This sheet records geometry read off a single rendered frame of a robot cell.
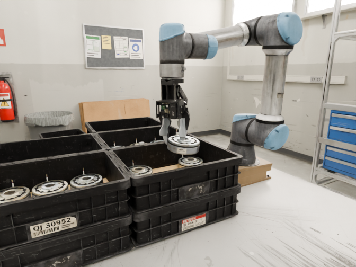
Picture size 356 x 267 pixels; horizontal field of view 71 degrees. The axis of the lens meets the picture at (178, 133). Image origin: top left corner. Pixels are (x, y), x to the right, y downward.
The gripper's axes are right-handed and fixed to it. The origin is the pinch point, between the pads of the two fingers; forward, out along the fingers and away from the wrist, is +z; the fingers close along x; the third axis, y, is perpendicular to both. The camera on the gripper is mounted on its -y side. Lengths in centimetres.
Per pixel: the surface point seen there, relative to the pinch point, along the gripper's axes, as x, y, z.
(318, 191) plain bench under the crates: 54, -38, 29
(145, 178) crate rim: -3.2, 17.0, 6.5
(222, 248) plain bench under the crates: 18.2, 10.6, 29.1
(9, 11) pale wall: -266, -182, -93
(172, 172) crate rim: 2.9, 11.1, 6.5
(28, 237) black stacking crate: -24.4, 37.0, 15.5
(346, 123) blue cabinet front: 103, -169, 22
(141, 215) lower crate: -4.3, 18.1, 17.6
